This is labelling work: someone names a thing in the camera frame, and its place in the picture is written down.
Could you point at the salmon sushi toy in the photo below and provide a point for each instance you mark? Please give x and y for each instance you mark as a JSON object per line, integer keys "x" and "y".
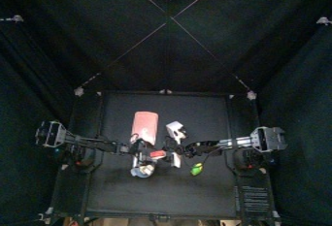
{"x": 157, "y": 154}

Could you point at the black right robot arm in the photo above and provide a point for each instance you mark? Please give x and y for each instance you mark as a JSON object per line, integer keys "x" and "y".
{"x": 242, "y": 142}

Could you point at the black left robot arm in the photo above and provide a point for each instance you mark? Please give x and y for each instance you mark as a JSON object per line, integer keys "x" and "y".
{"x": 89, "y": 142}

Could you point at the pink red knife holder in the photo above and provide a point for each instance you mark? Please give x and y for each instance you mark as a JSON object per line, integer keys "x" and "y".
{"x": 145, "y": 127}

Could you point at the white round toy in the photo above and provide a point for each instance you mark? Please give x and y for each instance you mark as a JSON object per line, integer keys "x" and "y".
{"x": 144, "y": 171}

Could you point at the white boxy toy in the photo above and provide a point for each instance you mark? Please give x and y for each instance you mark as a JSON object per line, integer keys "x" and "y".
{"x": 176, "y": 130}

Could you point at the green yellow toy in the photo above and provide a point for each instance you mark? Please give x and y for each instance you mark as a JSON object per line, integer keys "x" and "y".
{"x": 197, "y": 169}

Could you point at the white text label sticker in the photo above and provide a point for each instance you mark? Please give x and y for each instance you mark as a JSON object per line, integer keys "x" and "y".
{"x": 255, "y": 200}

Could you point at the white frame centre clamp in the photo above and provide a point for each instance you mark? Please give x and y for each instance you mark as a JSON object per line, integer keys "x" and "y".
{"x": 165, "y": 91}

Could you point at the white frame corner clamp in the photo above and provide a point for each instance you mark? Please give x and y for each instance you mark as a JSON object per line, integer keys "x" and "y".
{"x": 78, "y": 91}
{"x": 251, "y": 94}

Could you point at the silver frame bracket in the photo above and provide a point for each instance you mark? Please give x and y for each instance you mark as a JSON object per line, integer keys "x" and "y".
{"x": 323, "y": 20}
{"x": 15, "y": 18}

